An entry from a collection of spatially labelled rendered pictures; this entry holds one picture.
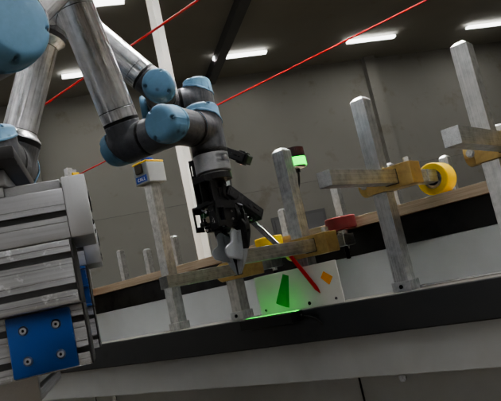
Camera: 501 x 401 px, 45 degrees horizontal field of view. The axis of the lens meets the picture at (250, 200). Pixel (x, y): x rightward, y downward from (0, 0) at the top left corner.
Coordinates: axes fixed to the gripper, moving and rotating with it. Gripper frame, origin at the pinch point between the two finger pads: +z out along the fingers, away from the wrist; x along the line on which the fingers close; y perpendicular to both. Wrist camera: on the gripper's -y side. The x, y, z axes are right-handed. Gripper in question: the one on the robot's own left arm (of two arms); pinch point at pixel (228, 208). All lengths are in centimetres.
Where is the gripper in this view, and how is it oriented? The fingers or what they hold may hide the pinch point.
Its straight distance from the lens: 156.1
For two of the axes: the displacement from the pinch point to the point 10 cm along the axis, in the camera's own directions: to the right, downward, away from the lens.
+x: -3.6, -0.5, -9.3
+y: -9.1, 2.2, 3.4
